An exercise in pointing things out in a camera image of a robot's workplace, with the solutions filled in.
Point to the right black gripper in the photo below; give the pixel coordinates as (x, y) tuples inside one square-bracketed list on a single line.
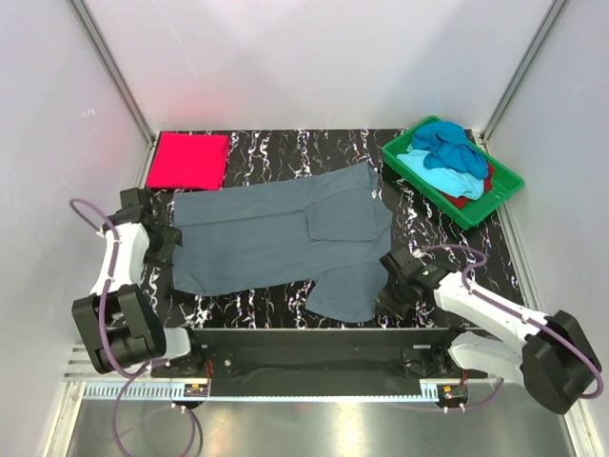
[(384, 305)]

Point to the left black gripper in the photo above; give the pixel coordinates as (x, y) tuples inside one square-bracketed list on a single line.
[(171, 238)]

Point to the grey blue t shirt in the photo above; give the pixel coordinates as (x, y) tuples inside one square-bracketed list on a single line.
[(332, 229)]

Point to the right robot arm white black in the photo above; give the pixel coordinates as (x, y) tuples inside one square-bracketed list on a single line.
[(548, 355)]

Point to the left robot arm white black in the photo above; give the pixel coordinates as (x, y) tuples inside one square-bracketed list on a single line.
[(116, 321)]

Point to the folded red t shirt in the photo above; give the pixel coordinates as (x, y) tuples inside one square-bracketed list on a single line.
[(189, 161)]

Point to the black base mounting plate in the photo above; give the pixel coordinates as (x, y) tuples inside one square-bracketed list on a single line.
[(418, 352)]

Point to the right small circuit board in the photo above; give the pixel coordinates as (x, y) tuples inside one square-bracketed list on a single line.
[(453, 392)]

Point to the small circuit board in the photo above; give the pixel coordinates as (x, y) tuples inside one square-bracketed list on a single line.
[(453, 392), (196, 390)]

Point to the light blue t shirt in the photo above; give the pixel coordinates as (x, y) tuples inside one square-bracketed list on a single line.
[(449, 181)]

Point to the left small circuit board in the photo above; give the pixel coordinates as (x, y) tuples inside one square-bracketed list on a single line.
[(196, 390)]

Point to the green plastic bin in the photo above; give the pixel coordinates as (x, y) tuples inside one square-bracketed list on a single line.
[(499, 186)]

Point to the dark blue t shirt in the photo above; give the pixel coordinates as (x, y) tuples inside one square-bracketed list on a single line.
[(449, 148)]

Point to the aluminium frame rail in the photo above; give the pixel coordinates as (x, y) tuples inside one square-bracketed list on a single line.
[(243, 384)]

